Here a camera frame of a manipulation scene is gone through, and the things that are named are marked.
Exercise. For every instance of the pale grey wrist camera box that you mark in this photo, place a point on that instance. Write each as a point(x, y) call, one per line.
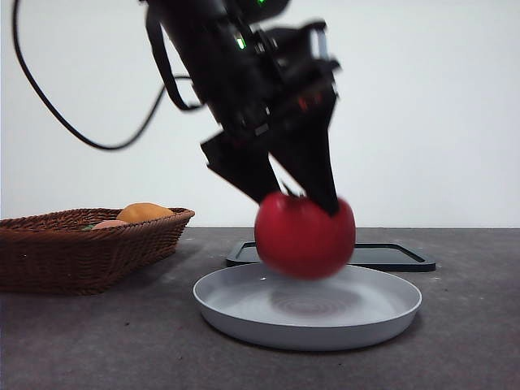
point(320, 42)

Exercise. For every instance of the orange round fruit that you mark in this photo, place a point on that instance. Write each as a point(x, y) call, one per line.
point(144, 212)

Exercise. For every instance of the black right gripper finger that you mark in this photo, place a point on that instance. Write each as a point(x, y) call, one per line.
point(308, 162)

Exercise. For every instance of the small green leaf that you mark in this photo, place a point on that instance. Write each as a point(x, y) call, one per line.
point(87, 227)

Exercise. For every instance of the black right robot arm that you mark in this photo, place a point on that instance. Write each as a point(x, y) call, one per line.
point(203, 61)

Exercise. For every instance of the dark rectangular tray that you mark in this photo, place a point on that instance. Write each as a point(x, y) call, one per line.
point(390, 256)

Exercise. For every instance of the grey round plate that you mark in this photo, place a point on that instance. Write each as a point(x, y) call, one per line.
point(243, 308)

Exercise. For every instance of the pink peach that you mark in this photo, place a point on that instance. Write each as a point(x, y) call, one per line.
point(107, 224)

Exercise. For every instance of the red tomato with green stem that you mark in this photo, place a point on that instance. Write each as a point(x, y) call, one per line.
point(304, 243)

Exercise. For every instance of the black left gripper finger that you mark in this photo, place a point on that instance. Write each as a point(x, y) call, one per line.
point(239, 162)

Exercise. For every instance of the brown wicker basket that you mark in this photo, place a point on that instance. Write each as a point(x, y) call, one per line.
point(81, 260)

